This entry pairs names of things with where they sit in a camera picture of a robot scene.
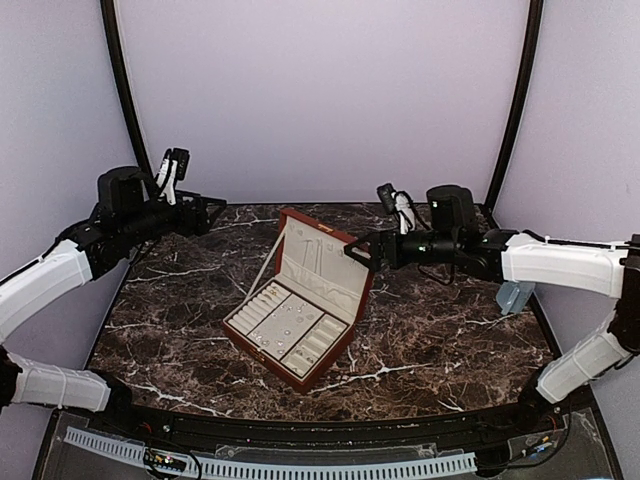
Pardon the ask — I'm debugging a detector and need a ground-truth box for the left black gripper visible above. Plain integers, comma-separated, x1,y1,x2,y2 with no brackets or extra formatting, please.
121,189,226,247

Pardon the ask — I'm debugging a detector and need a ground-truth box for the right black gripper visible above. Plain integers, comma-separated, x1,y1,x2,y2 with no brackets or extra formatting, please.
344,225,461,273

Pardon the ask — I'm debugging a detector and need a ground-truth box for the wooden jewelry box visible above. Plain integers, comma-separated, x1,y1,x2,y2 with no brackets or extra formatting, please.
223,208,373,394

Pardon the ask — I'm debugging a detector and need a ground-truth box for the beige jewelry tray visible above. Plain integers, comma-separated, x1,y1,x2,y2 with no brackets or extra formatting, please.
224,280,358,382

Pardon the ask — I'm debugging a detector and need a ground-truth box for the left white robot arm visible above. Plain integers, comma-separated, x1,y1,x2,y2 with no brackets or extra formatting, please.
1,160,227,436

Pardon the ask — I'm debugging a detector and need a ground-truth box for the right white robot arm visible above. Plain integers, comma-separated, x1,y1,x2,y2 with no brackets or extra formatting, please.
344,184,639,434

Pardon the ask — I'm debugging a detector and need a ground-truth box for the light blue plastic cup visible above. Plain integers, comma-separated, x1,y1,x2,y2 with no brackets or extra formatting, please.
495,281,536,316

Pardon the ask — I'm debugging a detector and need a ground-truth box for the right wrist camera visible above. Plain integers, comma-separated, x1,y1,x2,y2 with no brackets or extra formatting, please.
376,183,417,235

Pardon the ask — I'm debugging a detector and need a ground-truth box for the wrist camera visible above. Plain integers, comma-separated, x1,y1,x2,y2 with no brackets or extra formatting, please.
376,183,417,235
154,147,190,205

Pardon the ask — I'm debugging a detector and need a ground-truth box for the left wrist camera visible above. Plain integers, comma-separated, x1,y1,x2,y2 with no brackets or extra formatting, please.
154,147,190,205

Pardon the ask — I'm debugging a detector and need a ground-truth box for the black front rail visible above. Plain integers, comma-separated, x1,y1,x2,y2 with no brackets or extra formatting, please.
54,387,596,451

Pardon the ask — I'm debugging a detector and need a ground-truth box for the left black frame post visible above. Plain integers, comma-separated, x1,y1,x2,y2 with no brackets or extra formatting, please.
99,0,152,174

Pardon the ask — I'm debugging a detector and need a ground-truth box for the black frame post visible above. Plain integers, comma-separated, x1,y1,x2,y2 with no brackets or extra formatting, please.
483,0,544,216
99,0,152,174

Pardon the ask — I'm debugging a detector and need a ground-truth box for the white slotted cable duct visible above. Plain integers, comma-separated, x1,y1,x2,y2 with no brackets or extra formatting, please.
63,427,477,479

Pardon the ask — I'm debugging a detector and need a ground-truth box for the right black frame post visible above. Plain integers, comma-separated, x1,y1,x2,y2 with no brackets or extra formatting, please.
483,0,544,216

